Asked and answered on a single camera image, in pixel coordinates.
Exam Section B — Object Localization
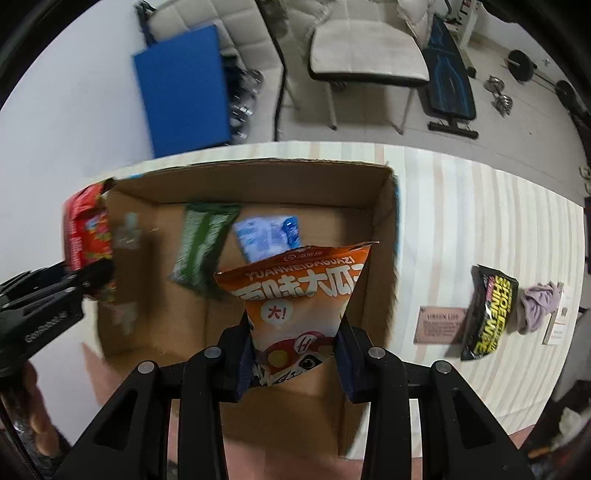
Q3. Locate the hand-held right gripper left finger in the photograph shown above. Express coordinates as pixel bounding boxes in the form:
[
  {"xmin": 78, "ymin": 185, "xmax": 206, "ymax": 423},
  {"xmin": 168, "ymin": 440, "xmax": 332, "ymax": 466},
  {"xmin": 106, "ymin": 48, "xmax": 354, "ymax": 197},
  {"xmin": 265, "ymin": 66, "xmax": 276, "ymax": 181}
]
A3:
[{"xmin": 53, "ymin": 322, "xmax": 256, "ymax": 480}]

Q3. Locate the beige cushioned chair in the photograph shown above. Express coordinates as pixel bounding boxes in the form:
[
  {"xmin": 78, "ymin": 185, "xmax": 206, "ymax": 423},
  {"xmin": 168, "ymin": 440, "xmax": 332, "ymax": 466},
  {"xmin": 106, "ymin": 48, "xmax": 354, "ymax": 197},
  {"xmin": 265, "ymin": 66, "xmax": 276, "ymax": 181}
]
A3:
[{"xmin": 276, "ymin": 0, "xmax": 433, "ymax": 136}]

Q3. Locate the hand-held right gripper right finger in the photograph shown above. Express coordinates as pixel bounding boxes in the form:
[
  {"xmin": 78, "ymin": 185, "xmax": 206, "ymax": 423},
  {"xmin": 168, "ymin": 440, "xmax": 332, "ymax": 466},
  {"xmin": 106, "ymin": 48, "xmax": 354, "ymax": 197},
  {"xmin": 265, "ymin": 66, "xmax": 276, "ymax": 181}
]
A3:
[{"xmin": 335, "ymin": 322, "xmax": 542, "ymax": 480}]

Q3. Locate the orange snack packet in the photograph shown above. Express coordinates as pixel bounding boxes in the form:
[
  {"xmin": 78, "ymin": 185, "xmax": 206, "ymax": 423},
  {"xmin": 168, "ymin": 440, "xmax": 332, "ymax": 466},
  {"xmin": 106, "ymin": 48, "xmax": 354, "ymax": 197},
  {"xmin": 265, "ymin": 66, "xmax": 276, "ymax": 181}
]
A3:
[{"xmin": 213, "ymin": 241, "xmax": 380, "ymax": 388}]

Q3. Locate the blue mat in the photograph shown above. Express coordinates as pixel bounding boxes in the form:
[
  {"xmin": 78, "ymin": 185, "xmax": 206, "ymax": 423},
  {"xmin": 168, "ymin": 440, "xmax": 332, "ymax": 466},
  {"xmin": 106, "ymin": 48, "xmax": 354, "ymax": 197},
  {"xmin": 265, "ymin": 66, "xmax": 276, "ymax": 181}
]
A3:
[{"xmin": 133, "ymin": 24, "xmax": 233, "ymax": 159}]

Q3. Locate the white tufted chair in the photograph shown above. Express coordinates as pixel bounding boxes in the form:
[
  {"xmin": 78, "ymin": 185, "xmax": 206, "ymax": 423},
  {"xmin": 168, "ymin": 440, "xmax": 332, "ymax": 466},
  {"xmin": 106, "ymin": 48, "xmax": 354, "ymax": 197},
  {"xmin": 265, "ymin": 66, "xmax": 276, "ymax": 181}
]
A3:
[{"xmin": 137, "ymin": 0, "xmax": 289, "ymax": 141}]

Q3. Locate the green snack packet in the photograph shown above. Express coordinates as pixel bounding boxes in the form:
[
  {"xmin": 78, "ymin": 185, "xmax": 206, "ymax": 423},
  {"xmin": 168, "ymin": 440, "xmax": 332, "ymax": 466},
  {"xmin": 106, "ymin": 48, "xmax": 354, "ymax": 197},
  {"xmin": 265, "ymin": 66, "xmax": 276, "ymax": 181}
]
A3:
[{"xmin": 168, "ymin": 202, "xmax": 243, "ymax": 297}]

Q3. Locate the chrome dumbbell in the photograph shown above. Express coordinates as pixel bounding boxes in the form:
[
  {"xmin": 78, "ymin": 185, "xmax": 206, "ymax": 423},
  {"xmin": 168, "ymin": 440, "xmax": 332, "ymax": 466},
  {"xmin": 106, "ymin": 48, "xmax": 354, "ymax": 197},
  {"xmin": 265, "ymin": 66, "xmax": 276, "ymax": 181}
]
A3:
[{"xmin": 483, "ymin": 75, "xmax": 515, "ymax": 117}]

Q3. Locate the white quilted jacket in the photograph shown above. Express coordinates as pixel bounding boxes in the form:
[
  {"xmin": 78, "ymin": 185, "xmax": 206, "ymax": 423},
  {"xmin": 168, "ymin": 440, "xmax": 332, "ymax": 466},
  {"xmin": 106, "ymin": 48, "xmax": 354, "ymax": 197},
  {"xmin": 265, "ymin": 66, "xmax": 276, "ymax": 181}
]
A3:
[{"xmin": 398, "ymin": 0, "xmax": 437, "ymax": 49}]

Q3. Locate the striped tablecloth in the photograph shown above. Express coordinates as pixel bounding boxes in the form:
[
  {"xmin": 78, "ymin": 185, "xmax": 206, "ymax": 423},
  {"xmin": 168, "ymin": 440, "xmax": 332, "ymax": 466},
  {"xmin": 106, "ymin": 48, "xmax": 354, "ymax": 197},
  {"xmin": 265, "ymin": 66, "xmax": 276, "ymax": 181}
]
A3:
[{"xmin": 64, "ymin": 143, "xmax": 588, "ymax": 437}]

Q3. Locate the white card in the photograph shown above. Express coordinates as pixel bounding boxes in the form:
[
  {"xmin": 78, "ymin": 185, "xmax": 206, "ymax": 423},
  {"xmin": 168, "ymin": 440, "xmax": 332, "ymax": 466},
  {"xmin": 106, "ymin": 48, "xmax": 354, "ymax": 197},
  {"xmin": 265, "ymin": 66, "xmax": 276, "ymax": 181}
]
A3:
[{"xmin": 542, "ymin": 282, "xmax": 573, "ymax": 346}]

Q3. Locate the purple cloth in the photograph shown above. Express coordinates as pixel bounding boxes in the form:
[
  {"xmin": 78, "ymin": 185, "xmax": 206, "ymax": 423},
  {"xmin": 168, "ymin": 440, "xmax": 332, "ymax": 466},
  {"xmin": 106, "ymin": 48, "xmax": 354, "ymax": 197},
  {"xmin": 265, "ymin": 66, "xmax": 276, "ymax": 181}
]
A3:
[{"xmin": 516, "ymin": 282, "xmax": 562, "ymax": 335}]

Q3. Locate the blue and white packet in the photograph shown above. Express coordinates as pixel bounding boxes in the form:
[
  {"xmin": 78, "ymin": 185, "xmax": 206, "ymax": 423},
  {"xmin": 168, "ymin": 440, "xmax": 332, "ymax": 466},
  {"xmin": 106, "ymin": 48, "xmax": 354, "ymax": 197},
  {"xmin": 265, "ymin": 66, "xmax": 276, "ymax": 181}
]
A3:
[{"xmin": 232, "ymin": 215, "xmax": 302, "ymax": 265}]

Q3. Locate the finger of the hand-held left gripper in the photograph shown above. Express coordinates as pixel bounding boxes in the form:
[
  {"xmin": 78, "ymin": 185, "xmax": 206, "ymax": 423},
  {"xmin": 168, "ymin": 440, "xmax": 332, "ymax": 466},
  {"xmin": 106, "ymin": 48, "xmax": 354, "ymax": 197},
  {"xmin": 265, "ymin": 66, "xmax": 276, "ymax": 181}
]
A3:
[{"xmin": 0, "ymin": 260, "xmax": 116, "ymax": 320}]

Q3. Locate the red snack packet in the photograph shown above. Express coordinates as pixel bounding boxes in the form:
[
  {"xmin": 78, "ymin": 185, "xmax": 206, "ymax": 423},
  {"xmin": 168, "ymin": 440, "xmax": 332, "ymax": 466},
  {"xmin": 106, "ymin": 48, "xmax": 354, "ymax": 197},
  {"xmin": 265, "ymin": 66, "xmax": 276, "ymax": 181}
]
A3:
[{"xmin": 62, "ymin": 179, "xmax": 117, "ymax": 303}]

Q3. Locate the black and blue weight bench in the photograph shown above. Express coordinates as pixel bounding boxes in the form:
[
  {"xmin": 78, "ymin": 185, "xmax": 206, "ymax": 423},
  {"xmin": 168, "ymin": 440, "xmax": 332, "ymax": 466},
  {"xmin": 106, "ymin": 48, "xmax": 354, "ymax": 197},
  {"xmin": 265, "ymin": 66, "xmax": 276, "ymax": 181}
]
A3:
[{"xmin": 418, "ymin": 14, "xmax": 480, "ymax": 140}]

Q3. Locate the brown plaque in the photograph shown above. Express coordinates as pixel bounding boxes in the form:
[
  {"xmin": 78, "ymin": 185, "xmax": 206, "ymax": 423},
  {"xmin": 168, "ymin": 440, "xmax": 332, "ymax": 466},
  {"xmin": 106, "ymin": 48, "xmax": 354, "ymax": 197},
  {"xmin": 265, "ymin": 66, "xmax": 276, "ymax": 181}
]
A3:
[{"xmin": 413, "ymin": 305, "xmax": 470, "ymax": 346}]

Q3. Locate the black and yellow packet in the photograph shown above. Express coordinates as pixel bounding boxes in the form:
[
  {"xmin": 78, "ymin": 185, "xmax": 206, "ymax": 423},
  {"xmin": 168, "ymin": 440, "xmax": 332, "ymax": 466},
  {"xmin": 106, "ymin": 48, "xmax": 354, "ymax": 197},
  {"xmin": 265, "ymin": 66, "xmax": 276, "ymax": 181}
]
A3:
[{"xmin": 460, "ymin": 264, "xmax": 519, "ymax": 362}]

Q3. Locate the brown cardboard box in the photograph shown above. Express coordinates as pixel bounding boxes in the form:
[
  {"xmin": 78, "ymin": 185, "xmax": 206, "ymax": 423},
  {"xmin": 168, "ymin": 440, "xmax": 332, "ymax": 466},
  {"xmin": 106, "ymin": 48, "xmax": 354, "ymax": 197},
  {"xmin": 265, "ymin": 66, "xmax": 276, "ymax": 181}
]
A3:
[{"xmin": 95, "ymin": 159, "xmax": 403, "ymax": 460}]

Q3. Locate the person's left hand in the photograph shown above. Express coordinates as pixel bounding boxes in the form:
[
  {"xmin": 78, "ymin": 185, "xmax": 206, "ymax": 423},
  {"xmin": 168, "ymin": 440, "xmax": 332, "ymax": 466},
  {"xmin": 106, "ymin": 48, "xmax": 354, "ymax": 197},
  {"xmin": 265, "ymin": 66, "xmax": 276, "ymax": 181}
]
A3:
[{"xmin": 0, "ymin": 360, "xmax": 63, "ymax": 463}]

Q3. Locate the black barbell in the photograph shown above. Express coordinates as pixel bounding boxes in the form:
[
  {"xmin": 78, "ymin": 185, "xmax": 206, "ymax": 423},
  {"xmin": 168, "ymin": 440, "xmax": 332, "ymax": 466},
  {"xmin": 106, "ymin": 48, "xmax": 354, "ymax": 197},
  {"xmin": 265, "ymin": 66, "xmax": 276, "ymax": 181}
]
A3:
[{"xmin": 501, "ymin": 48, "xmax": 579, "ymax": 112}]

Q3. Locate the pile of chrome dumbbells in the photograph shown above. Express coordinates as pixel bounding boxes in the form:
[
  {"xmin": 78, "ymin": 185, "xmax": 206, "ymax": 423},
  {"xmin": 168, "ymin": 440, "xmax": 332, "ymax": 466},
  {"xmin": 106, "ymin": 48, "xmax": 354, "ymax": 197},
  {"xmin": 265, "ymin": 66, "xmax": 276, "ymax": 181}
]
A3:
[{"xmin": 227, "ymin": 68, "xmax": 267, "ymax": 140}]

